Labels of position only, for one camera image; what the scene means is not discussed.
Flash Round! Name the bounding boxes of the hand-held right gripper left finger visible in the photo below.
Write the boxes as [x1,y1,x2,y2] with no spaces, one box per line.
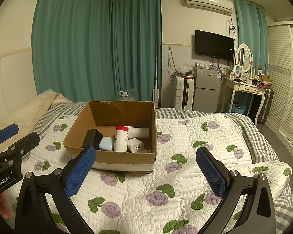
[15,145,97,234]

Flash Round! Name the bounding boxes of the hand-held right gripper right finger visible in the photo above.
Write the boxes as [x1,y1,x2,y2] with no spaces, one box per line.
[196,147,276,234]

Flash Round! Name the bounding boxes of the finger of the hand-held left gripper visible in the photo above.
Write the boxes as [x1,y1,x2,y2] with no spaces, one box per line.
[0,132,41,167]
[0,124,19,152]

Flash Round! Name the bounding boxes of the long black power bank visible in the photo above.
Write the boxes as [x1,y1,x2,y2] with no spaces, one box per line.
[82,129,98,150]

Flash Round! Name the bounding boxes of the light blue case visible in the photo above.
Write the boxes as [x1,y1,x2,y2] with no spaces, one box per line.
[99,136,115,151]

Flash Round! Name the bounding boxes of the brown cardboard box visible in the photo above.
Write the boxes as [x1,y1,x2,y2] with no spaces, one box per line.
[63,100,157,174]

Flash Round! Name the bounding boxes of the white bottle with red cap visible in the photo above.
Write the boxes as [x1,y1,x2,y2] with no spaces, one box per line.
[113,125,129,152]

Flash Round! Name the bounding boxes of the white usb charger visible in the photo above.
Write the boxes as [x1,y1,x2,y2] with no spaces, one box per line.
[127,138,144,153]

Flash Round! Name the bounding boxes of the white cylindrical device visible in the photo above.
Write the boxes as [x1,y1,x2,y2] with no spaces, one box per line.
[127,126,150,139]

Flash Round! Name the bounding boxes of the person's left hand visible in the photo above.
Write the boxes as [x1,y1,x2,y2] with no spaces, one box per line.
[0,192,11,221]

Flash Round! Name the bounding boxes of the beige blanket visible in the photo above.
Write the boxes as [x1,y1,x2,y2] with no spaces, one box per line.
[0,89,74,149]

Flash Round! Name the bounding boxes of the white floral quilt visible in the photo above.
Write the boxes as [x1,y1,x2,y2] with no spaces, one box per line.
[0,113,292,234]

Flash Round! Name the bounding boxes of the blue basket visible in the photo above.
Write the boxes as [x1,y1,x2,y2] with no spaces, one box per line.
[231,101,247,114]

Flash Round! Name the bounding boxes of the grey fridge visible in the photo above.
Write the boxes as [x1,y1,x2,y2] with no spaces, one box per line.
[192,66,222,111]

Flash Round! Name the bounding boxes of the dark suitcase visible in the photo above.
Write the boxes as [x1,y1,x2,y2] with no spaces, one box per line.
[256,87,274,125]

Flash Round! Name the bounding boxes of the white suitcase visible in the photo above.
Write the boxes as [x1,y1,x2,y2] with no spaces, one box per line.
[173,75,195,110]

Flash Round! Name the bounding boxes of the clear water jug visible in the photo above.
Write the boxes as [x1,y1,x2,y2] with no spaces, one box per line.
[118,89,140,101]

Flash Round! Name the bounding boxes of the white dressing table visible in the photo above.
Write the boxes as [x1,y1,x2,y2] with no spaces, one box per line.
[220,72,271,125]

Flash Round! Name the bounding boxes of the white mop pole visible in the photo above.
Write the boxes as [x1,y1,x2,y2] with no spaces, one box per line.
[151,41,160,104]

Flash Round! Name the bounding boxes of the clear plastic bag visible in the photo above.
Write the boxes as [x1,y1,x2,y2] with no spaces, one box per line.
[177,65,194,76]

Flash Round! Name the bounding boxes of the teal curtain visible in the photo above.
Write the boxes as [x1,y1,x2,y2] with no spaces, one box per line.
[32,0,114,103]
[110,0,163,101]
[234,0,269,75]

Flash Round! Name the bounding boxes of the white slatted wardrobe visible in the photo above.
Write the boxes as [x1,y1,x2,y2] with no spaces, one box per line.
[267,21,293,161]

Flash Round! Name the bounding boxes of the white oval mirror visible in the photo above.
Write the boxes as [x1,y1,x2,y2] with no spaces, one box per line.
[235,43,254,73]

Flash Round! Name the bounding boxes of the white air conditioner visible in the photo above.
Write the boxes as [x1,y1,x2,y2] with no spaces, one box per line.
[185,0,234,14]

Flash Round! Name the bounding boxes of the hanging wall cables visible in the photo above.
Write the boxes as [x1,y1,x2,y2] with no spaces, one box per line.
[167,47,180,77]

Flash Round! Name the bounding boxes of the black wall television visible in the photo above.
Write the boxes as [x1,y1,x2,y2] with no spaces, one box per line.
[195,30,235,62]

